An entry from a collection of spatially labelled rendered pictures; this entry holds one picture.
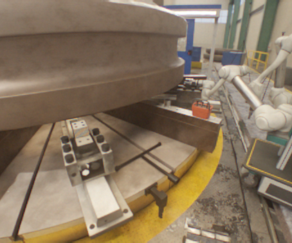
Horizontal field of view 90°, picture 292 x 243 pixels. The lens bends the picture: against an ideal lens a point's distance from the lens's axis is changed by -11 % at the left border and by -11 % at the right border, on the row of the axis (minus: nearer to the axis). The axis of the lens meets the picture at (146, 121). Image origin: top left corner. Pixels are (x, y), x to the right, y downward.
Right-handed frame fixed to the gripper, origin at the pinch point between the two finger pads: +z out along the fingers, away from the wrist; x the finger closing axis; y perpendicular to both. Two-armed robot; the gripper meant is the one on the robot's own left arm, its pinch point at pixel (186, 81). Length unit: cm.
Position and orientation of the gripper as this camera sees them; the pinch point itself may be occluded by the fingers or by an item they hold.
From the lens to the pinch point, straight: 238.5
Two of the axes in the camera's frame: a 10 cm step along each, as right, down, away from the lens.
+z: -9.0, -2.0, 3.8
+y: 0.0, -8.9, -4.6
